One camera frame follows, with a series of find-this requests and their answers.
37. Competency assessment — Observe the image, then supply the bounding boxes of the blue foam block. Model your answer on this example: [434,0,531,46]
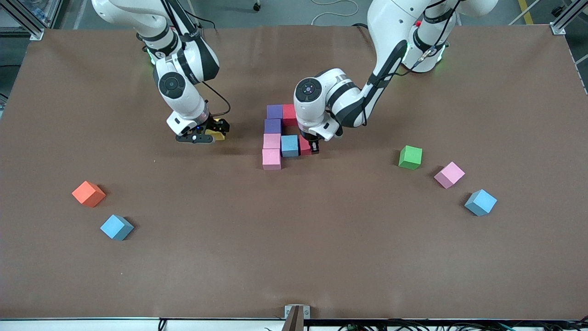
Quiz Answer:
[464,189,498,217]
[281,135,299,158]
[100,214,135,241]

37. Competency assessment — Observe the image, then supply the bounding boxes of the green foam block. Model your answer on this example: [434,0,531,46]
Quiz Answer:
[398,145,423,171]

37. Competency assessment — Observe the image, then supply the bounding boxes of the orange foam block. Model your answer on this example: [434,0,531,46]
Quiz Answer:
[72,181,107,208]

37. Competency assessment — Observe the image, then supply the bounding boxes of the brown paper table cover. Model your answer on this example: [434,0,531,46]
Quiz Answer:
[0,23,588,320]

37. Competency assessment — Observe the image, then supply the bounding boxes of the black camera cable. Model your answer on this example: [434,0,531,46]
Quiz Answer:
[201,82,232,119]

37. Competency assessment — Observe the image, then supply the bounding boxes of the white floor cable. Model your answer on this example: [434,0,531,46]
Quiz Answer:
[310,0,360,26]

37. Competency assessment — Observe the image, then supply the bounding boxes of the metal table bracket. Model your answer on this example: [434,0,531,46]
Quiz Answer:
[284,305,311,331]

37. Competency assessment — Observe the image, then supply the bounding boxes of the aluminium frame post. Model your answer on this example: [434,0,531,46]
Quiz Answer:
[0,0,69,41]
[549,0,588,35]

